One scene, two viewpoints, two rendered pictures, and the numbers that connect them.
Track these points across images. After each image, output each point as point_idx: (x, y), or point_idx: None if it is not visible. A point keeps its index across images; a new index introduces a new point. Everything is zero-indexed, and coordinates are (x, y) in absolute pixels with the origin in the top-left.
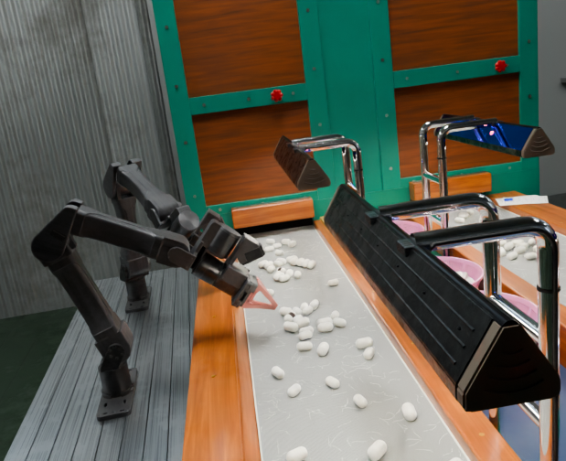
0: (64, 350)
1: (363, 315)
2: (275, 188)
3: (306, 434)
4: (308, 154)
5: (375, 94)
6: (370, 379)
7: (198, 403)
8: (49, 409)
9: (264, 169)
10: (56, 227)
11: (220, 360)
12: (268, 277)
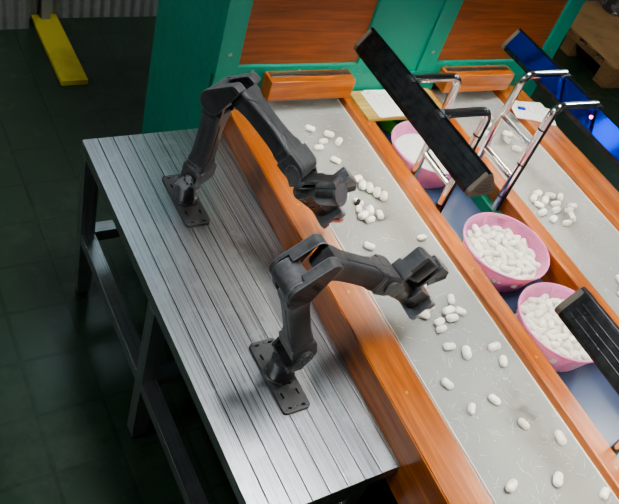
0: (161, 295)
1: (469, 297)
2: (316, 55)
3: (501, 459)
4: (364, 24)
5: None
6: (514, 393)
7: (417, 431)
8: (221, 396)
9: (314, 33)
10: (319, 282)
11: (399, 369)
12: (347, 210)
